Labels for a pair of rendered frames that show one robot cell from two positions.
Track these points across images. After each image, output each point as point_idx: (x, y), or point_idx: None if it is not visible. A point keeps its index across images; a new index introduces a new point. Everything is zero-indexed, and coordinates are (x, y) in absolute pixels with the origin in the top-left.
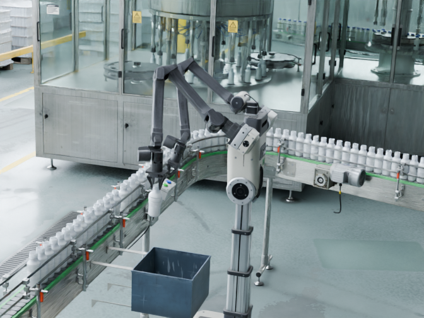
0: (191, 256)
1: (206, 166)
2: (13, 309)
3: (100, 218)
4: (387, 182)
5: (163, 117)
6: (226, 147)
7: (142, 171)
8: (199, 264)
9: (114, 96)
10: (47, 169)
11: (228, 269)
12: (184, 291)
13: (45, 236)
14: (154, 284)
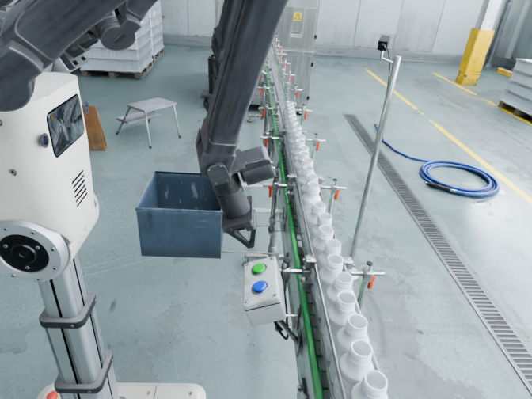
0: (164, 213)
1: None
2: (279, 119)
3: (291, 162)
4: None
5: (222, 10)
6: (86, 112)
7: (338, 275)
8: (153, 221)
9: None
10: None
11: (109, 356)
12: (164, 184)
13: (315, 133)
14: (198, 184)
